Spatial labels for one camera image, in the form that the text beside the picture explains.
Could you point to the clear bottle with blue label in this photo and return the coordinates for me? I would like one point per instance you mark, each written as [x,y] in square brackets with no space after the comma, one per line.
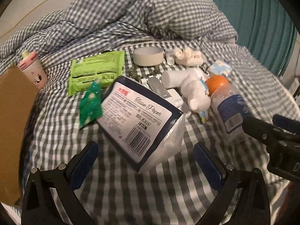
[230,107]

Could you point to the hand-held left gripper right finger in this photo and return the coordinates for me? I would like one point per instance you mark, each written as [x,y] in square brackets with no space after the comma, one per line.
[208,166]

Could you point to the orange fruit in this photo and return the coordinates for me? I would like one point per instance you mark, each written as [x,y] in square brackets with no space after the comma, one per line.
[216,84]

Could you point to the pink panda cup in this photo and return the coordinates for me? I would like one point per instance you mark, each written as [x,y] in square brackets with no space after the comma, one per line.
[35,75]

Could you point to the white plush toy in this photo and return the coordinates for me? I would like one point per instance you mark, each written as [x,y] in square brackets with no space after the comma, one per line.
[196,96]

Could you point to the beige tape roll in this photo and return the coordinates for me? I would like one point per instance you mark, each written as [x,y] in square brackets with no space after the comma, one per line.
[145,59]

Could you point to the brown cardboard box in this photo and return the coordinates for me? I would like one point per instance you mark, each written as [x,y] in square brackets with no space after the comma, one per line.
[14,121]

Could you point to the small metal clip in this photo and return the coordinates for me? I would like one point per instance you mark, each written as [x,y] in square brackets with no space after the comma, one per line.
[204,68]

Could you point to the dark blue tissue paper pack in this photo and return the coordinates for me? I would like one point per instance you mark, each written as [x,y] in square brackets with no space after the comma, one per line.
[136,112]

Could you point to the checked duvet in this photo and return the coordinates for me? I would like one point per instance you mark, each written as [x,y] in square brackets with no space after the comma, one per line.
[117,11]

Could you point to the teal curtain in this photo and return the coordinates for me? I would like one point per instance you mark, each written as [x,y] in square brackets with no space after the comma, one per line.
[257,16]

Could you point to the white folding phone stand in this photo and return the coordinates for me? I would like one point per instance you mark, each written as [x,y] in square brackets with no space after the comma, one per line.
[157,85]

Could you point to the white cylindrical device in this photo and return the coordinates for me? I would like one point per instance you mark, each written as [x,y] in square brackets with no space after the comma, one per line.
[172,78]

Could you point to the small green plastic packet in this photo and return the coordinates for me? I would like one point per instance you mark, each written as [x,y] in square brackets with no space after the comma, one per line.
[90,105]

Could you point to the small white container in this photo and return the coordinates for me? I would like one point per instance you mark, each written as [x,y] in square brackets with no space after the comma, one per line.
[170,57]

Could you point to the green wet wipes pack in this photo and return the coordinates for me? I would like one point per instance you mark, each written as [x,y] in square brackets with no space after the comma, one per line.
[93,70]

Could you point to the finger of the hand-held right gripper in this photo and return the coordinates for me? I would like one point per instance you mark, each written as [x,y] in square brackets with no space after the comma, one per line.
[286,121]
[260,130]

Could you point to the small blue white tissue packet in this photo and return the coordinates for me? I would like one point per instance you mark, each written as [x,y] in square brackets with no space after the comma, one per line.
[221,68]

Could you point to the checked bed sheet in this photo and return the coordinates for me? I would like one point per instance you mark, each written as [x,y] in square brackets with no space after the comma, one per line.
[140,192]

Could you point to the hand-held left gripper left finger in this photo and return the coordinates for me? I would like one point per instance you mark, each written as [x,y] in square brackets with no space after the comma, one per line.
[84,164]

